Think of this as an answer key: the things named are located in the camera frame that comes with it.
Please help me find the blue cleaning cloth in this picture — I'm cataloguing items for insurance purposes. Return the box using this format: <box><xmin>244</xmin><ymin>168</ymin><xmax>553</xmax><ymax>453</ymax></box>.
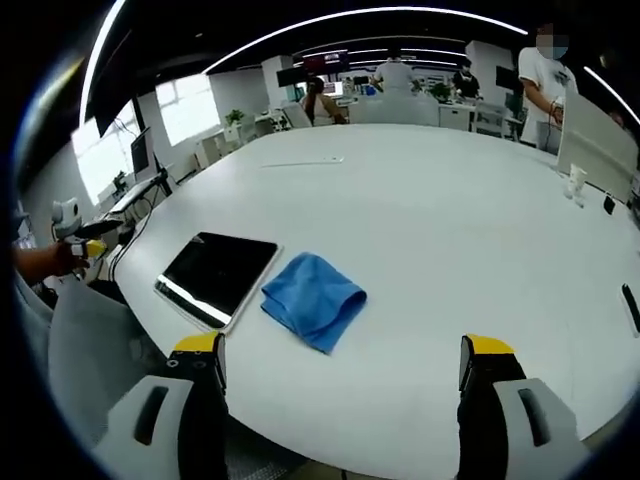
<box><xmin>260</xmin><ymin>251</ymin><xmax>368</xmax><ymax>356</ymax></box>

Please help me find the black tablet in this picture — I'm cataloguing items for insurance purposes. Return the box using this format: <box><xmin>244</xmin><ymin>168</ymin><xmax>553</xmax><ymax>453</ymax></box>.
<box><xmin>153</xmin><ymin>231</ymin><xmax>284</xmax><ymax>335</ymax></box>

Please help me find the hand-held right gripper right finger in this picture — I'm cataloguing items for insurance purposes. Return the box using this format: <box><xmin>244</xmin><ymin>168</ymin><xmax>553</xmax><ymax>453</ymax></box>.
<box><xmin>456</xmin><ymin>333</ymin><xmax>592</xmax><ymax>480</ymax></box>

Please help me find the grey office chair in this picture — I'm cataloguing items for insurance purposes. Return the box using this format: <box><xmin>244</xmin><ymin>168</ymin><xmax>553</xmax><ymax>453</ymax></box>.
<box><xmin>14</xmin><ymin>272</ymin><xmax>171</xmax><ymax>446</ymax></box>

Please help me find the white paper cup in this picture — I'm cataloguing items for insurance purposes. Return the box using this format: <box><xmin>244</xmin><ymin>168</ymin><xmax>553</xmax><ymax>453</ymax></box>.
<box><xmin>567</xmin><ymin>163</ymin><xmax>587</xmax><ymax>200</ymax></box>

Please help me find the white mesh office chair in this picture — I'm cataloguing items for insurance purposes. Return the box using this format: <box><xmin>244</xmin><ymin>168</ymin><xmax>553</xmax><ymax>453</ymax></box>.
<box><xmin>469</xmin><ymin>102</ymin><xmax>511</xmax><ymax>137</ymax></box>

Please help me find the computer monitor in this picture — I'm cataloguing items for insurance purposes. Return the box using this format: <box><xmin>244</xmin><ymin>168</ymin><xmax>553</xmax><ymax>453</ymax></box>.
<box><xmin>129</xmin><ymin>127</ymin><xmax>154</xmax><ymax>182</ymax></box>

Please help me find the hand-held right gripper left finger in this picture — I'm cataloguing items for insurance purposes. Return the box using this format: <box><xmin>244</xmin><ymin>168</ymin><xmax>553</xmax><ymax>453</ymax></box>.
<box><xmin>92</xmin><ymin>330</ymin><xmax>230</xmax><ymax>480</ymax></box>

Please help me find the white desk partition panel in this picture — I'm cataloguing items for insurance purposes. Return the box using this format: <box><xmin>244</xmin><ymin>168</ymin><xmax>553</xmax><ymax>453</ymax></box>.
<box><xmin>555</xmin><ymin>89</ymin><xmax>640</xmax><ymax>202</ymax></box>

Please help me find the black cable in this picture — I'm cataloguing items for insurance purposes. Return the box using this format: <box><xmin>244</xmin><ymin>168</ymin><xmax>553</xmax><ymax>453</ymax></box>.
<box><xmin>107</xmin><ymin>199</ymin><xmax>156</xmax><ymax>281</ymax></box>

